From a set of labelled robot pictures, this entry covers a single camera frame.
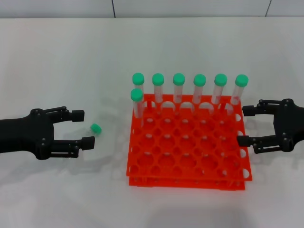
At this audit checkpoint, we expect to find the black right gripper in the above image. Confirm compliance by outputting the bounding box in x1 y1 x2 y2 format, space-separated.
237 98 304 154

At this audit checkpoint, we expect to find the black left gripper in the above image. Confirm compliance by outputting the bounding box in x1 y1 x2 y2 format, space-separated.
0 106 95 160

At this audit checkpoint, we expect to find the clear test tube green cap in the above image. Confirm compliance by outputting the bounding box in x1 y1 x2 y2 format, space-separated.
193 74 207 106
229 74 249 107
80 123 102 139
130 88 144 128
172 73 186 105
212 73 228 106
152 73 165 111
132 73 146 109

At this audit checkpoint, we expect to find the orange test tube rack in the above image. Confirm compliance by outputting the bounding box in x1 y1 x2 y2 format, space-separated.
125 93 253 191

